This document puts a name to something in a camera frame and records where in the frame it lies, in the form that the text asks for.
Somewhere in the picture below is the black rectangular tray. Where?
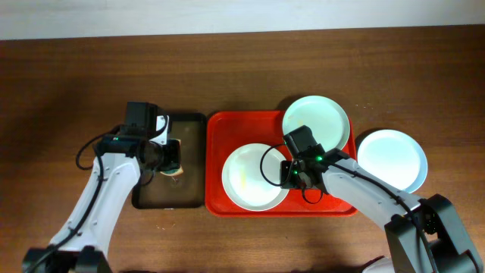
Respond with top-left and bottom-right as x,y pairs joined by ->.
131,113 -> 207,209

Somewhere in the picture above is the white plate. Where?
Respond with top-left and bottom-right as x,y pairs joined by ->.
221,143 -> 289,212

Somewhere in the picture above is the light green plate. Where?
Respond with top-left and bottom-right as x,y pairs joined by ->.
282,96 -> 350,151

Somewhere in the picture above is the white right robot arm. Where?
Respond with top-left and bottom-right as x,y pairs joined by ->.
280,149 -> 484,272

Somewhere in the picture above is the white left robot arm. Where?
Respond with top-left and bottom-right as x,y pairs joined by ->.
22,134 -> 180,272

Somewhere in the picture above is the green and yellow sponge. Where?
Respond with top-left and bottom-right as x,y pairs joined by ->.
160,166 -> 183,177

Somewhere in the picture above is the light blue plate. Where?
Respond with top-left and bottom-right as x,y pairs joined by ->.
357,129 -> 428,193

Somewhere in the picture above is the red plastic tray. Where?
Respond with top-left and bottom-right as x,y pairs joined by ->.
205,111 -> 357,218

